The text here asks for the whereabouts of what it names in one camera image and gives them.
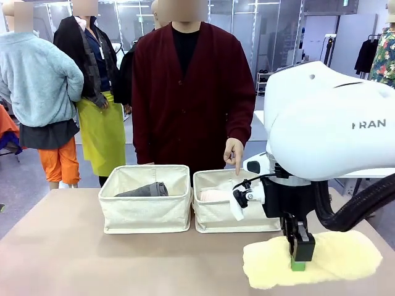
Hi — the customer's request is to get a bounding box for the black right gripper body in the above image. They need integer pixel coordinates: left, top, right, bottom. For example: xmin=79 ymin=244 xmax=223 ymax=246
xmin=261 ymin=176 xmax=313 ymax=219

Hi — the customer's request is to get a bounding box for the yellow towel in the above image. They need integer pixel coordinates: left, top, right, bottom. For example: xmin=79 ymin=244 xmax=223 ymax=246
xmin=243 ymin=230 xmax=384 ymax=290

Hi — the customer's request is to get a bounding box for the pink towel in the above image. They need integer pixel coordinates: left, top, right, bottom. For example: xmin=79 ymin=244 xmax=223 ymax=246
xmin=200 ymin=188 xmax=234 ymax=202

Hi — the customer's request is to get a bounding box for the grey towel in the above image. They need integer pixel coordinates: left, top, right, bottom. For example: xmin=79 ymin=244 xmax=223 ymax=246
xmin=115 ymin=181 xmax=170 ymax=197

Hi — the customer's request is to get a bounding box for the person's left forearm maroon sleeve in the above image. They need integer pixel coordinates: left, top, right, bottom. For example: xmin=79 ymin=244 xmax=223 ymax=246
xmin=227 ymin=101 xmax=257 ymax=148

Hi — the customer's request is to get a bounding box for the person's right forearm maroon sleeve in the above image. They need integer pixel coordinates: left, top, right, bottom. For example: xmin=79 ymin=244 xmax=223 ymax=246
xmin=132 ymin=101 xmax=156 ymax=165

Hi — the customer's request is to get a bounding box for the person's left hand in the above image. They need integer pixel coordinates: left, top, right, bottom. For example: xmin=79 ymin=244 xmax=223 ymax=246
xmin=223 ymin=138 xmax=245 ymax=176

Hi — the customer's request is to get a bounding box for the cream fabric basket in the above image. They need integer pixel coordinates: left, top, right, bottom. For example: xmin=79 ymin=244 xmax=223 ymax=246
xmin=98 ymin=165 xmax=194 ymax=234
xmin=193 ymin=167 xmax=283 ymax=234

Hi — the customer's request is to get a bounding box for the white table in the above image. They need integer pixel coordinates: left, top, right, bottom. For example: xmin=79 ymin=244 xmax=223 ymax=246
xmin=252 ymin=110 xmax=395 ymax=180

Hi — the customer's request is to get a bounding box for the white shoe rack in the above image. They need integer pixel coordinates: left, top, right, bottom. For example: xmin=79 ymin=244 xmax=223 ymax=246
xmin=256 ymin=71 xmax=276 ymax=97

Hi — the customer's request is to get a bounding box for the person in maroon cardigan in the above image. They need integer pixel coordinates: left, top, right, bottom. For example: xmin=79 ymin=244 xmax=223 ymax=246
xmin=131 ymin=0 xmax=257 ymax=186

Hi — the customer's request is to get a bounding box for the black tripod stand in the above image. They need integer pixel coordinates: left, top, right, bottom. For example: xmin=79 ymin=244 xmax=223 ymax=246
xmin=319 ymin=33 xmax=337 ymax=67

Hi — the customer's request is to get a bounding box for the black hanging garment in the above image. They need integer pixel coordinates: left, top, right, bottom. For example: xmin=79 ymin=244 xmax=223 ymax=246
xmin=354 ymin=39 xmax=380 ymax=76

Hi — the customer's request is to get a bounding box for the mannequin in floral shirt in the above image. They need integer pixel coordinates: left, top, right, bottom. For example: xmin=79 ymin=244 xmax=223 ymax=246
xmin=368 ymin=14 xmax=395 ymax=91

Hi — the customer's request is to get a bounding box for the mannequin black coat yellow skirt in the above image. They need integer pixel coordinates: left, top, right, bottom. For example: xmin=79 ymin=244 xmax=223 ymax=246
xmin=52 ymin=0 xmax=127 ymax=178

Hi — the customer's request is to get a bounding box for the bald mannequin in black clothes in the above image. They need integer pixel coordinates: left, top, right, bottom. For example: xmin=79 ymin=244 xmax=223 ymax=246
xmin=113 ymin=0 xmax=171 ymax=106

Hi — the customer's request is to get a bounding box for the mannequin in light blue fleece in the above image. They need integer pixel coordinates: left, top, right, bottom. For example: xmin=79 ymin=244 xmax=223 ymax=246
xmin=0 ymin=0 xmax=85 ymax=189

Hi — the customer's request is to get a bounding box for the orange cloth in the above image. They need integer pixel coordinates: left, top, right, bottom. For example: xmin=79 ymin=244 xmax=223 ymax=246
xmin=0 ymin=104 xmax=21 ymax=139

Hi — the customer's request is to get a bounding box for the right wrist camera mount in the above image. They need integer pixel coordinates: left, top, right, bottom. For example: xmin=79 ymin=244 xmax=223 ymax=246
xmin=229 ymin=178 xmax=266 ymax=222

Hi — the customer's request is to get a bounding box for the black corrugated cable hose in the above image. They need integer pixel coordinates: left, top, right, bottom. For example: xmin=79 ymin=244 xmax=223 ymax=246
xmin=314 ymin=173 xmax=395 ymax=232

